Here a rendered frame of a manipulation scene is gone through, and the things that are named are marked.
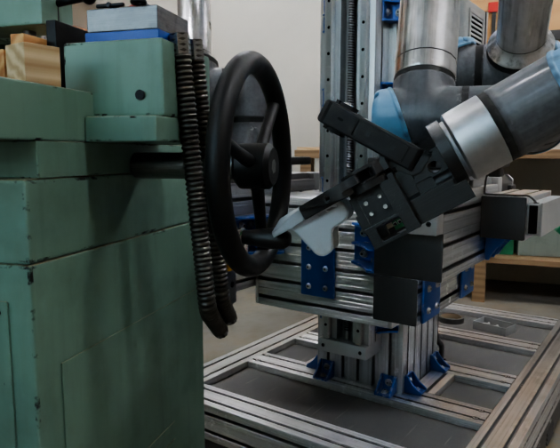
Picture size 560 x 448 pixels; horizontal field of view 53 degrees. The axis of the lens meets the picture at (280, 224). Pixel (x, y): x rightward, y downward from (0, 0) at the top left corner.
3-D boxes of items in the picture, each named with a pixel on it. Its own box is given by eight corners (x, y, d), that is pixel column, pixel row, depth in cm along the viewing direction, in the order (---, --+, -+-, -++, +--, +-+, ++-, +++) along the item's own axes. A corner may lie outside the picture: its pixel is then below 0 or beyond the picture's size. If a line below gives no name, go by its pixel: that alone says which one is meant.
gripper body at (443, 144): (368, 253, 57) (480, 196, 53) (327, 180, 57) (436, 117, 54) (376, 242, 64) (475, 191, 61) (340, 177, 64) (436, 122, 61)
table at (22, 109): (25, 135, 44) (20, 56, 43) (-251, 139, 52) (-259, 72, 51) (261, 146, 102) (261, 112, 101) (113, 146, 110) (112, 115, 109)
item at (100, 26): (158, 38, 66) (157, -11, 65) (77, 44, 69) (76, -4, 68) (204, 57, 78) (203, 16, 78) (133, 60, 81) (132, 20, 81)
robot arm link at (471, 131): (477, 92, 52) (472, 100, 60) (432, 116, 54) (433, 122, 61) (516, 162, 52) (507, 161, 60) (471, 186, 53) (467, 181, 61)
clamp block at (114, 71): (163, 116, 65) (160, 36, 64) (63, 117, 69) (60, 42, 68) (212, 122, 79) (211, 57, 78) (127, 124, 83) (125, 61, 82)
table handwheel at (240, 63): (273, 1, 70) (308, 163, 92) (131, 12, 75) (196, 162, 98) (212, 172, 53) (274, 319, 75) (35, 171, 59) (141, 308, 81)
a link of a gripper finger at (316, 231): (286, 276, 60) (361, 237, 58) (260, 228, 60) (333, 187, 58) (293, 271, 63) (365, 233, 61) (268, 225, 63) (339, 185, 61)
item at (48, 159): (38, 179, 59) (36, 140, 59) (-116, 176, 65) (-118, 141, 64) (196, 169, 97) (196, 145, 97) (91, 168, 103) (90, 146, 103)
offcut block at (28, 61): (43, 90, 65) (41, 51, 65) (61, 87, 63) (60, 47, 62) (6, 86, 62) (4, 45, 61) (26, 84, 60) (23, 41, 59)
